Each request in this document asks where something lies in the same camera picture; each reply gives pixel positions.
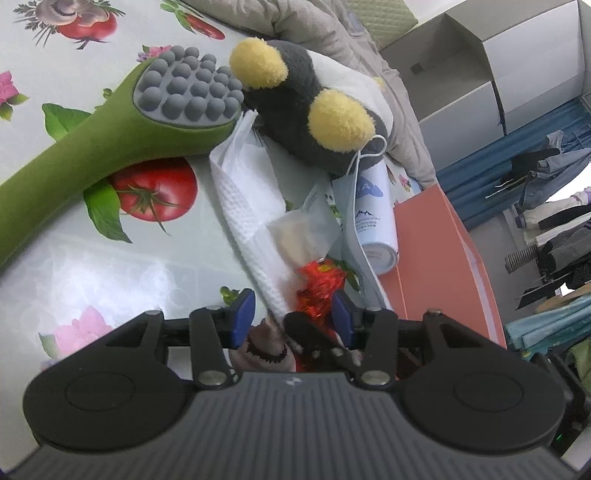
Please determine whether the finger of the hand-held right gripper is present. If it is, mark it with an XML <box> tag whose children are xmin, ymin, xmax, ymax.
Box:
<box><xmin>283</xmin><ymin>312</ymin><xmax>366</xmax><ymax>371</ymax></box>

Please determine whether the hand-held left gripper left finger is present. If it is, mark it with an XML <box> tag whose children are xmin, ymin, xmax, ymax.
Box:
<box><xmin>104</xmin><ymin>288</ymin><xmax>256</xmax><ymax>389</ymax></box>

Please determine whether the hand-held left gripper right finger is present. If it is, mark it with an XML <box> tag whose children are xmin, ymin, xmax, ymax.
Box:
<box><xmin>332</xmin><ymin>290</ymin><xmax>485</xmax><ymax>389</ymax></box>

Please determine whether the orange cardboard box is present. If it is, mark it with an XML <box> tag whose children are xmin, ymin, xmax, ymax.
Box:
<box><xmin>375</xmin><ymin>184</ymin><xmax>509</xmax><ymax>352</ymax></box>

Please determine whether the blue face mask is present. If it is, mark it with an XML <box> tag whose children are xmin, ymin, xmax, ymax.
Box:
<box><xmin>329</xmin><ymin>134</ymin><xmax>394</xmax><ymax>315</ymax></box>

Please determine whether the clear plastic bag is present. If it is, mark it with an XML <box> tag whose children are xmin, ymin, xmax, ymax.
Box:
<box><xmin>267</xmin><ymin>185</ymin><xmax>341</xmax><ymax>265</ymax></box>

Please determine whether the white paper towel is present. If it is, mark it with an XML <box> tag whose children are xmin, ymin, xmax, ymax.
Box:
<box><xmin>209</xmin><ymin>110</ymin><xmax>305</xmax><ymax>324</ymax></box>

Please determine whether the white spray can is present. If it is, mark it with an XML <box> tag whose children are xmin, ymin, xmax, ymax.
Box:
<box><xmin>355</xmin><ymin>161</ymin><xmax>401</xmax><ymax>276</ymax></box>

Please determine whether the teal cloth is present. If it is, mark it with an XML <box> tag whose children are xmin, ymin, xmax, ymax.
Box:
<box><xmin>505</xmin><ymin>304</ymin><xmax>591</xmax><ymax>352</ymax></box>

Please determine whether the fruit printed bed sheet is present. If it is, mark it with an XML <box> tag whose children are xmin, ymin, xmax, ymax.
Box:
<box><xmin>0</xmin><ymin>0</ymin><xmax>419</xmax><ymax>372</ymax></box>

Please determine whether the striped garment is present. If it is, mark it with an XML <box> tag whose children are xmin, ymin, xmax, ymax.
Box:
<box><xmin>503</xmin><ymin>244</ymin><xmax>542</xmax><ymax>275</ymax></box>

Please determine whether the blue curtain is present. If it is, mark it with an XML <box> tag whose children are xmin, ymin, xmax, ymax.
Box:
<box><xmin>435</xmin><ymin>96</ymin><xmax>591</xmax><ymax>232</ymax></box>

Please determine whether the grey penguin plush toy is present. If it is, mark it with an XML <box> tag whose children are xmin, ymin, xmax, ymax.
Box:
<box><xmin>229</xmin><ymin>38</ymin><xmax>394</xmax><ymax>179</ymax></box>

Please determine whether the green massage hammer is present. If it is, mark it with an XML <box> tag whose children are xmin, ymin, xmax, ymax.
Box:
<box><xmin>0</xmin><ymin>45</ymin><xmax>245</xmax><ymax>274</ymax></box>

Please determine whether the white lilac garment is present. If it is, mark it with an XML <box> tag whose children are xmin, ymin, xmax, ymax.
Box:
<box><xmin>523</xmin><ymin>186</ymin><xmax>591</xmax><ymax>230</ymax></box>

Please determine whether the denim jacket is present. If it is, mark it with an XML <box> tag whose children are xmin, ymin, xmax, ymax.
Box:
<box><xmin>516</xmin><ymin>148</ymin><xmax>591</xmax><ymax>214</ymax></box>

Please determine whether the grey blanket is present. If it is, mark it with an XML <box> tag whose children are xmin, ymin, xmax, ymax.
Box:
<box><xmin>185</xmin><ymin>0</ymin><xmax>438</xmax><ymax>191</ymax></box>

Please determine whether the white cabinet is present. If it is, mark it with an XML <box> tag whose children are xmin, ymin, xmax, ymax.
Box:
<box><xmin>380</xmin><ymin>0</ymin><xmax>591</xmax><ymax>161</ymax></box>

